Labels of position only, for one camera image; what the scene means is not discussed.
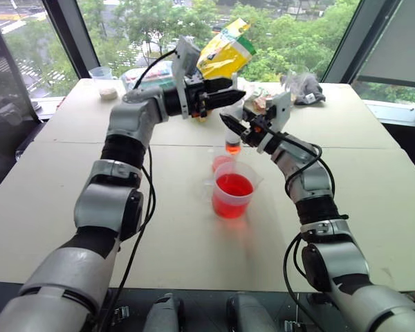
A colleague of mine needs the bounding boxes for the empty clear measuring cup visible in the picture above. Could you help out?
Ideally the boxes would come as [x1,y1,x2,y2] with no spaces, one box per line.
[88,66,113,83]

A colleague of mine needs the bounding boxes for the large clear measuring cup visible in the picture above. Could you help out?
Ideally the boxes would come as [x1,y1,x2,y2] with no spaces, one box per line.
[201,161,264,220]

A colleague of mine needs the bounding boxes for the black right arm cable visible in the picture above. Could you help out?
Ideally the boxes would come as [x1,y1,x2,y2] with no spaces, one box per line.
[259,128,349,332]

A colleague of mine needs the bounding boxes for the yellow green snack bag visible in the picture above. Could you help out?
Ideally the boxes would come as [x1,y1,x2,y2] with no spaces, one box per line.
[194,16,258,81]

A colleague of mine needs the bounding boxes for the white round tape roll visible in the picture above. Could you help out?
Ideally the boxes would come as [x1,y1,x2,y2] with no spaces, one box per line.
[99,87,118,102]

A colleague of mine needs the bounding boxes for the crumpled clear plastic bag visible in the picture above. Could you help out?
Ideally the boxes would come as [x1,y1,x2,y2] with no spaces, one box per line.
[286,64,311,84]

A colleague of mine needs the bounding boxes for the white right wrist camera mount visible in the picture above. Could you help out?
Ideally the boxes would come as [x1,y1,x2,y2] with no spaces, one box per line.
[256,91,293,154]

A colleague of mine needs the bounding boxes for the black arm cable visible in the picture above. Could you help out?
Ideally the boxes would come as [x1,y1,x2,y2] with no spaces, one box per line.
[95,48,179,332]
[259,128,349,332]

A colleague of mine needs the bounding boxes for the clear plastic storage box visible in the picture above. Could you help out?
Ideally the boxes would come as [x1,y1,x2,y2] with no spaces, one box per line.
[120,59,176,93]

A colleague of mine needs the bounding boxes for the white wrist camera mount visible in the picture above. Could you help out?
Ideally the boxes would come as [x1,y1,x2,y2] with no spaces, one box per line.
[256,91,293,154]
[172,35,204,120]

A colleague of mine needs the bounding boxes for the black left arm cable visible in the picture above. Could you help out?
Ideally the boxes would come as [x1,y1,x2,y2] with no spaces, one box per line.
[95,48,179,332]

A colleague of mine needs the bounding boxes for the crumpled colourful wrappers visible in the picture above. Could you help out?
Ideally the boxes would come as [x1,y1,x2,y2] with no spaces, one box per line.
[242,85,275,112]

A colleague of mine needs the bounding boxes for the black metal frame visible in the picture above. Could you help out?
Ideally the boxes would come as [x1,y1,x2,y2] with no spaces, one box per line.
[0,9,43,122]

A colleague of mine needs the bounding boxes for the grey cloth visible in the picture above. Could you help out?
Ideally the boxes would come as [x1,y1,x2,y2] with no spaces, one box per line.
[279,73,327,106]

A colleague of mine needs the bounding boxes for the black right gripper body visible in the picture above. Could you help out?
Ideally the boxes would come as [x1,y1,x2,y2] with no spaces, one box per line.
[241,106,277,149]

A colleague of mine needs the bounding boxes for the clear plastic syringe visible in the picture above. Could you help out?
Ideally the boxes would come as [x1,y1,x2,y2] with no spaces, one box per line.
[223,102,243,156]

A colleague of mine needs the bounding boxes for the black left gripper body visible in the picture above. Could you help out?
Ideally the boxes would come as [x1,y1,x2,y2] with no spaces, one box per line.
[183,77,215,121]

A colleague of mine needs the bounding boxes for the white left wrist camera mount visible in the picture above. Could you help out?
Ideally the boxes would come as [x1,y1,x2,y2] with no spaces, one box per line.
[172,35,204,120]

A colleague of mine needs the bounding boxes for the small clear plastic cup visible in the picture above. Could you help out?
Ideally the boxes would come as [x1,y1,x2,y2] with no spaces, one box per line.
[211,154,237,174]

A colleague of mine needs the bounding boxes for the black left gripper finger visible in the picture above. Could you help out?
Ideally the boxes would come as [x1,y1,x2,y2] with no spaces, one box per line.
[202,89,247,110]
[204,72,239,94]

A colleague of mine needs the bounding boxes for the dark rounded grey shape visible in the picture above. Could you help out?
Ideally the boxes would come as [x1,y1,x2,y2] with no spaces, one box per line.
[145,293,187,332]
[225,293,278,332]

